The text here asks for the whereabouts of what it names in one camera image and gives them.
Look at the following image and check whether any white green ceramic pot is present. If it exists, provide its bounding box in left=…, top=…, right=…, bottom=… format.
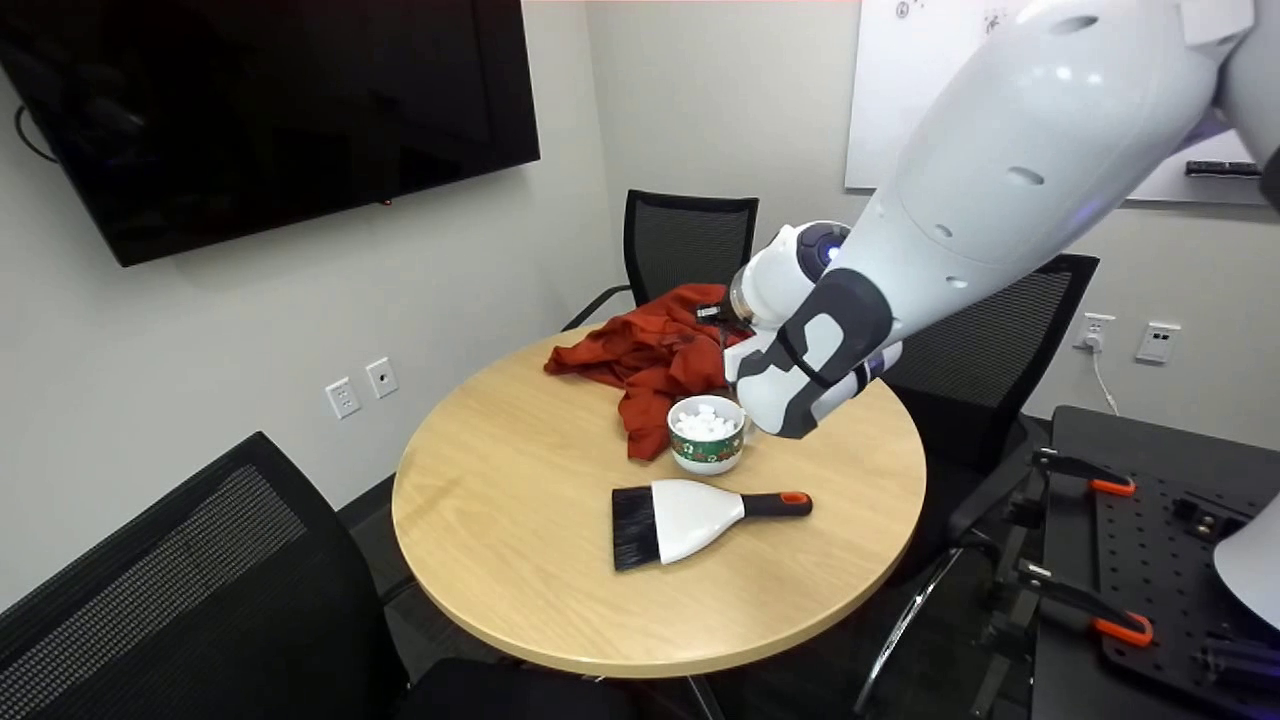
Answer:
left=664, top=393, right=751, bottom=478

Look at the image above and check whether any white whiteboard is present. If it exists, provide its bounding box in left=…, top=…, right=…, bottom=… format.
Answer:
left=841, top=0, right=1280, bottom=212

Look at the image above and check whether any black wall television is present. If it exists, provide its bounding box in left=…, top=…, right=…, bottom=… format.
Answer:
left=0, top=0, right=543, bottom=271

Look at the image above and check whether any black television cable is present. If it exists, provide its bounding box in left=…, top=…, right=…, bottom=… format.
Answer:
left=8, top=100, right=58, bottom=169

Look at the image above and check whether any black whiteboard marker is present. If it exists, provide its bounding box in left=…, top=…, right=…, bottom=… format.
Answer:
left=1181, top=156, right=1266, bottom=181

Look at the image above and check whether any black mesh chair narrow back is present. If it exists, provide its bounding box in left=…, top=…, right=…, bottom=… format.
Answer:
left=559, top=188, right=761, bottom=337

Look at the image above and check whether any black mesh chair wide back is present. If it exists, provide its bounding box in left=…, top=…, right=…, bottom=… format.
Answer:
left=850, top=252, right=1104, bottom=720

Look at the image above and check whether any white wall outlet with plug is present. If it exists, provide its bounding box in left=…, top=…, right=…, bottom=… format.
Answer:
left=1071, top=308, right=1119, bottom=355

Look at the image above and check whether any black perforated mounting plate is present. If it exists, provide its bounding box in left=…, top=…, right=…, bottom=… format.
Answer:
left=1033, top=405, right=1280, bottom=720

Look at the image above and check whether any black bracket on plate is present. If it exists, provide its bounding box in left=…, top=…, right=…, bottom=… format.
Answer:
left=1171, top=490, right=1246, bottom=542

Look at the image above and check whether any white scraper orange black handle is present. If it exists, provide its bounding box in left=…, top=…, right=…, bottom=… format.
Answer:
left=609, top=475, right=814, bottom=575

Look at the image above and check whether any red cloth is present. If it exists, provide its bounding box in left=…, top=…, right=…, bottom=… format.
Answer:
left=541, top=280, right=751, bottom=467

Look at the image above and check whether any black clamp orange handle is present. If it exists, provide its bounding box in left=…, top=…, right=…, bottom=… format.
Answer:
left=1033, top=448, right=1144, bottom=509
left=1012, top=554, right=1158, bottom=654

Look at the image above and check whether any white power cable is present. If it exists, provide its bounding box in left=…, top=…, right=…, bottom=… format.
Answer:
left=1089, top=339, right=1129, bottom=416

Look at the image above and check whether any black chair ribbed back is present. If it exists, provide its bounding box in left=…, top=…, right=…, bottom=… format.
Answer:
left=0, top=432, right=413, bottom=720

